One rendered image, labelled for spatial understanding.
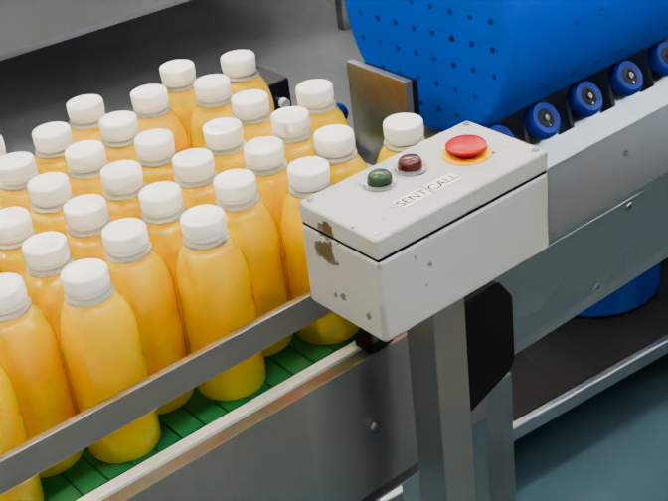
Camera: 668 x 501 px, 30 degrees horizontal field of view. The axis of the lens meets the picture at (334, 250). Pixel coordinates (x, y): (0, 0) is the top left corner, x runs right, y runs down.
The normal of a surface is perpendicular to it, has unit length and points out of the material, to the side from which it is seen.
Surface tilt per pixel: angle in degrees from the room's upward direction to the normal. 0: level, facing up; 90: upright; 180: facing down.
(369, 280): 90
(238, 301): 90
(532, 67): 103
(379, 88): 90
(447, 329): 90
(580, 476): 0
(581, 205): 71
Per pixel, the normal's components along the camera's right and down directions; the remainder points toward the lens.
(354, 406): 0.64, 0.34
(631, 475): -0.11, -0.85
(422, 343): -0.77, 0.40
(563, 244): 0.63, 0.62
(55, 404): 0.81, 0.22
